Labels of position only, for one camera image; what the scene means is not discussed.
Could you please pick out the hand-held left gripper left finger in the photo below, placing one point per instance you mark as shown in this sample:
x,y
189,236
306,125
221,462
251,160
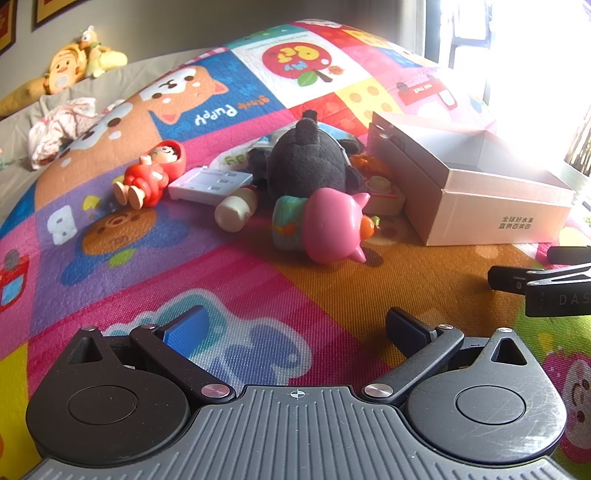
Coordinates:
x,y
184,330

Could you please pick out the pink cardboard box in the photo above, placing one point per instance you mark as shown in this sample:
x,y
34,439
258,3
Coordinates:
x,y
485,217

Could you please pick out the large framed wall picture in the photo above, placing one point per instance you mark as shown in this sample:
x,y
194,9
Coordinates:
x,y
5,23

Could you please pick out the dark window frame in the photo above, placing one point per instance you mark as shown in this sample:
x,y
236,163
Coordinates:
x,y
466,41

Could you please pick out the colourful cartoon play mat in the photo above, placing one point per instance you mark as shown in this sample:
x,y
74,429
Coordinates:
x,y
231,277

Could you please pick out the white plastic case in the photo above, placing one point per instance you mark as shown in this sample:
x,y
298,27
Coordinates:
x,y
203,184

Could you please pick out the yellow plush pillow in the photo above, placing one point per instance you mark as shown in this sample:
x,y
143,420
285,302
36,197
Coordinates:
x,y
21,97

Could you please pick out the crumpled white pink cloth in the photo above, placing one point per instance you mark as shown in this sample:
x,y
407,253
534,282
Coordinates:
x,y
57,127

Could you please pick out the white toy milk bottle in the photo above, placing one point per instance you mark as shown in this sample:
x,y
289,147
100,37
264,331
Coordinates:
x,y
233,210

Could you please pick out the yellow duck plush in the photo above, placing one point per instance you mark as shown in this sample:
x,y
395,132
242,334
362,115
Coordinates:
x,y
99,57

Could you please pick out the black plush toy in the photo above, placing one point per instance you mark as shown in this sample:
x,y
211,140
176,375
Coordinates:
x,y
304,157

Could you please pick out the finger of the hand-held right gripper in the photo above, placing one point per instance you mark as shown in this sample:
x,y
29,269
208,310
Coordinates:
x,y
570,255
510,279

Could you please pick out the cream and orange toy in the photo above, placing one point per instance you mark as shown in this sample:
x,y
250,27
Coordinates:
x,y
383,198

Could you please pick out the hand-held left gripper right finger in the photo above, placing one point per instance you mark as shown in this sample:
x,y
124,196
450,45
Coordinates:
x,y
408,330

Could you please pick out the pink pig toy figure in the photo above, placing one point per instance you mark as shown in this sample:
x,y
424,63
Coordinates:
x,y
330,226

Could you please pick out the blue wipes packet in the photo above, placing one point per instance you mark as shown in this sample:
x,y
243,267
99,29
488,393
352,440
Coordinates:
x,y
334,134

